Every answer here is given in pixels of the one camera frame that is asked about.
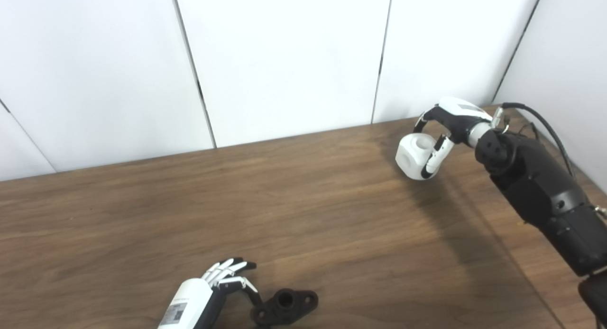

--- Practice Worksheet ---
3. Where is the black three-hole holder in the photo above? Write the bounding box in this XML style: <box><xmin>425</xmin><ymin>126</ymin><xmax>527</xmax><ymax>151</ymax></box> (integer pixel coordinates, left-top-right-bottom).
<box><xmin>250</xmin><ymin>289</ymin><xmax>319</xmax><ymax>326</ymax></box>

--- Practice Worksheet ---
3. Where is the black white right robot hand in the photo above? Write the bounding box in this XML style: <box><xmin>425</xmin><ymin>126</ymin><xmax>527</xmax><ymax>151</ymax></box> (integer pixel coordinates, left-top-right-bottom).
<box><xmin>414</xmin><ymin>97</ymin><xmax>494</xmax><ymax>179</ymax></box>

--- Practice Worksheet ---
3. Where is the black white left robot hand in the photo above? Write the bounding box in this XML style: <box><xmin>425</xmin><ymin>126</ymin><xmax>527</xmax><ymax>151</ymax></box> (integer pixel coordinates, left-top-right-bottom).
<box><xmin>157</xmin><ymin>258</ymin><xmax>264</xmax><ymax>329</ymax></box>

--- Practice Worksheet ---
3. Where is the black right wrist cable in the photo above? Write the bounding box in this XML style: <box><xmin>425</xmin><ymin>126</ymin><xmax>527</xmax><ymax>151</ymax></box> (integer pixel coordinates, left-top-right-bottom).
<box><xmin>493</xmin><ymin>102</ymin><xmax>577</xmax><ymax>178</ymax></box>

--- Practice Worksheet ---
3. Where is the round white faceted piece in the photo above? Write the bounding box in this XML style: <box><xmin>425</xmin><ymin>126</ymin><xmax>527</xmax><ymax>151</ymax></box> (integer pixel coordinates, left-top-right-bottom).
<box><xmin>395</xmin><ymin>133</ymin><xmax>446</xmax><ymax>181</ymax></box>

